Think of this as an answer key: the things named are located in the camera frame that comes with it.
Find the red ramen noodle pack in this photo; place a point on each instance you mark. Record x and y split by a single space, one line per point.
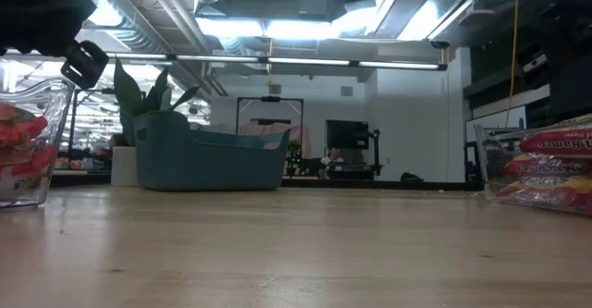
559 142
546 165
546 194

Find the clear plastic bin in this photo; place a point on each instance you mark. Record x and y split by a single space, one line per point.
55 114
490 160

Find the person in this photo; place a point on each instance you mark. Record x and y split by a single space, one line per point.
334 155

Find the black monitor screen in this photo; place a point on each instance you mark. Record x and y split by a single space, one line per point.
347 134

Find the black ceiling camera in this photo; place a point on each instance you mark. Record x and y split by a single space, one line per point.
439 45

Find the long linear ceiling light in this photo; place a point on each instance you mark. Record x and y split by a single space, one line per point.
305 61

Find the grey wall vent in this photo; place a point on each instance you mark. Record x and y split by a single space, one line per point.
346 91
275 89

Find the potted snake plant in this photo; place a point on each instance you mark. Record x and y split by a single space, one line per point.
139 95

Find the teal plastic bin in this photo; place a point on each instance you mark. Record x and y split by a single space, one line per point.
208 160

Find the pink draped cloth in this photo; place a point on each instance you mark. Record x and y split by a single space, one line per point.
277 134

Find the black distant desk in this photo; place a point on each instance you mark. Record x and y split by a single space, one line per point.
356 171

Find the black distant gantry frame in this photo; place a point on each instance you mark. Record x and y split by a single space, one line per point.
270 99

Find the white wall board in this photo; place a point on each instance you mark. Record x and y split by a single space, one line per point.
495 123

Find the small distant potted plant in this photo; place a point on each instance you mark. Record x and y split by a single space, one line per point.
293 153

